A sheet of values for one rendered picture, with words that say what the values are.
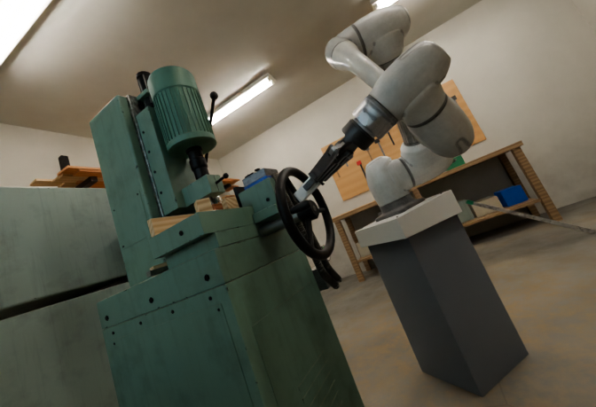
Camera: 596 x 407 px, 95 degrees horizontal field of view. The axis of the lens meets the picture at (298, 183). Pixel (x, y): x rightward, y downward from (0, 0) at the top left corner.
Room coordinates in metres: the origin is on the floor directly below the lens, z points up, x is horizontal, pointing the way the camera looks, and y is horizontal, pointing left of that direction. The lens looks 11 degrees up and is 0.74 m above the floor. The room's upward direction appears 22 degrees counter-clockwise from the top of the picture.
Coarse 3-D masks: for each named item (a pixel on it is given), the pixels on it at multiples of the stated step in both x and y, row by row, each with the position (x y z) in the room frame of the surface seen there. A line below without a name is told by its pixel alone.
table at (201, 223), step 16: (240, 208) 0.82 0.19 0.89; (272, 208) 0.83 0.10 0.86; (176, 224) 0.70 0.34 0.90; (192, 224) 0.68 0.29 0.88; (208, 224) 0.69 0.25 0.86; (224, 224) 0.74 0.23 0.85; (240, 224) 0.80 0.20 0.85; (160, 240) 0.73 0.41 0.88; (176, 240) 0.71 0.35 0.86; (192, 240) 0.70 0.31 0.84; (160, 256) 0.75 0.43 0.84
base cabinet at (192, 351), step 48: (240, 288) 0.72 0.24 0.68; (288, 288) 0.91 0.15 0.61; (144, 336) 0.83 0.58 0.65; (192, 336) 0.74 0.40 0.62; (240, 336) 0.68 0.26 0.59; (288, 336) 0.83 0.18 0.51; (336, 336) 1.07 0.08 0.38; (144, 384) 0.85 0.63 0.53; (192, 384) 0.77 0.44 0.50; (240, 384) 0.70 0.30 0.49; (288, 384) 0.77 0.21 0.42; (336, 384) 0.97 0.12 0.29
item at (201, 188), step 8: (208, 176) 0.91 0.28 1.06; (216, 176) 0.94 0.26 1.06; (192, 184) 0.93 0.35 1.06; (200, 184) 0.91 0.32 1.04; (208, 184) 0.90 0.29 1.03; (216, 184) 0.93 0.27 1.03; (184, 192) 0.95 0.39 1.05; (192, 192) 0.93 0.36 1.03; (200, 192) 0.92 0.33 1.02; (208, 192) 0.90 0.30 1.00; (216, 192) 0.93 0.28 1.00; (184, 200) 0.95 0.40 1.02; (192, 200) 0.94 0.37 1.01
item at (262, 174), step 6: (264, 168) 0.86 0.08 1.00; (270, 168) 0.89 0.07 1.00; (252, 174) 0.87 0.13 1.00; (258, 174) 0.86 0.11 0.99; (264, 174) 0.85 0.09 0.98; (270, 174) 0.88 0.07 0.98; (246, 180) 0.89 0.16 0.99; (252, 180) 0.88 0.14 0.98; (258, 180) 0.87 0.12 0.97; (246, 186) 0.89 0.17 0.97
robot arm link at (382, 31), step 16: (368, 16) 0.87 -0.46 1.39; (384, 16) 0.86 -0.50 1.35; (400, 16) 0.86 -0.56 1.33; (368, 32) 0.88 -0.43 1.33; (384, 32) 0.88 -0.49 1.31; (400, 32) 0.89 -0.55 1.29; (368, 48) 0.91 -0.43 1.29; (384, 48) 0.91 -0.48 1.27; (400, 48) 0.93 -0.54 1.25; (384, 64) 0.97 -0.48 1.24; (400, 128) 1.16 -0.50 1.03; (416, 144) 1.18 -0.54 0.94; (416, 160) 1.20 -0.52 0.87; (432, 160) 1.20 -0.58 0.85; (448, 160) 1.22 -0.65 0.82; (416, 176) 1.24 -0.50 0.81; (432, 176) 1.25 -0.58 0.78
